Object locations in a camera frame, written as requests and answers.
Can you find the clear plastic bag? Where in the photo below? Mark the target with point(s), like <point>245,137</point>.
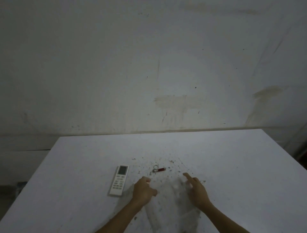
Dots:
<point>172,206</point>

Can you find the white remote control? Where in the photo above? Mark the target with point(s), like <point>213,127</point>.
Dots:
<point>119,180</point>

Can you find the person's left hand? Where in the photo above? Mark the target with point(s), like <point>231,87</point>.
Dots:
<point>141,190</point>

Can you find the person's right thumb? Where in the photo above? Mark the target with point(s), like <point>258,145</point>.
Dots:
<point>188,184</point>

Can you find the person's left forearm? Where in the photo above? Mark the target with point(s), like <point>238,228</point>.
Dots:
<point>120,219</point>

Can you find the person's right forearm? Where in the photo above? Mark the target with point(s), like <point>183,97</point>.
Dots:
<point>223,219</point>

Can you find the person's left thumb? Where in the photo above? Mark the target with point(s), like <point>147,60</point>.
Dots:
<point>154,192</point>

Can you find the person's right hand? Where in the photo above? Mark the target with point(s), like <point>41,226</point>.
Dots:
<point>198,192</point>

